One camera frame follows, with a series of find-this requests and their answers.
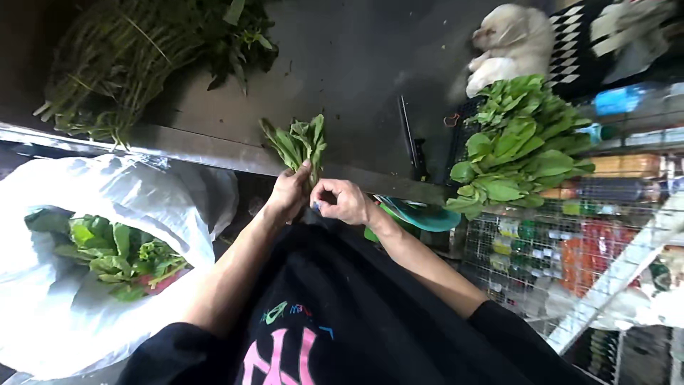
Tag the bright green plastic basin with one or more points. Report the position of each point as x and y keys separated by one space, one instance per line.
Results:
x=394 y=227

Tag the black plastic basket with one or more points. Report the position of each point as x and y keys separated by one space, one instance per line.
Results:
x=460 y=144

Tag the person's right thumb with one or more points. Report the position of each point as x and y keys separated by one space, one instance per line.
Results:
x=330 y=211

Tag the person's body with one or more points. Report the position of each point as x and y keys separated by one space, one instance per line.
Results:
x=368 y=315

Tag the heap of broad green leaves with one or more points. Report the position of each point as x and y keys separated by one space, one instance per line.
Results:
x=515 y=149

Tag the small bunch of green leaves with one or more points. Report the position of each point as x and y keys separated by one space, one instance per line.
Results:
x=302 y=143

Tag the white plastic bag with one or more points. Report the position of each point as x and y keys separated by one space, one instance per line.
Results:
x=48 y=321

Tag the teal plastic basin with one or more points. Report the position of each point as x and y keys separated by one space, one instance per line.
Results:
x=441 y=218

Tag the clear bottle with blue label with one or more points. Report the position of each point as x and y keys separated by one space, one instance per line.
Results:
x=620 y=100

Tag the person's left forearm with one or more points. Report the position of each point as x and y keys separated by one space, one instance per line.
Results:
x=234 y=270

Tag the pile of bagged leafy vegetables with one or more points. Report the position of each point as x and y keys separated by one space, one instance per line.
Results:
x=115 y=251

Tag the person's right index finger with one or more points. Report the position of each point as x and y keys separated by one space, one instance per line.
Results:
x=327 y=185

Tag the person's right forearm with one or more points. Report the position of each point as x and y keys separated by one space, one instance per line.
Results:
x=427 y=268

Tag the black white checkered cloth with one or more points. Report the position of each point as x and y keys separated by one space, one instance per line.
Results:
x=577 y=51

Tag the person's left thumb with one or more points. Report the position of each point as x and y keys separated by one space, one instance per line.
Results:
x=304 y=169

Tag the person's right hand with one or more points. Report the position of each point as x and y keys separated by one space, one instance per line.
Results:
x=352 y=204

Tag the pile of long-stemmed greens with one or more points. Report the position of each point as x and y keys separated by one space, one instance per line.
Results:
x=117 y=69

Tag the crumpled whitish plastic bag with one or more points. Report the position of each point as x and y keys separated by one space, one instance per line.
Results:
x=633 y=32

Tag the orange rubber band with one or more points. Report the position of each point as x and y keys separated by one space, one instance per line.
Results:
x=451 y=120

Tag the person's left hand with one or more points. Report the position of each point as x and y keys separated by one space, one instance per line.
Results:
x=286 y=193

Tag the dark leafy greens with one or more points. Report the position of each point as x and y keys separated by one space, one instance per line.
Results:
x=248 y=40

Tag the cream-coloured puppy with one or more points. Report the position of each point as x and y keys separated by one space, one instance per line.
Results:
x=526 y=37

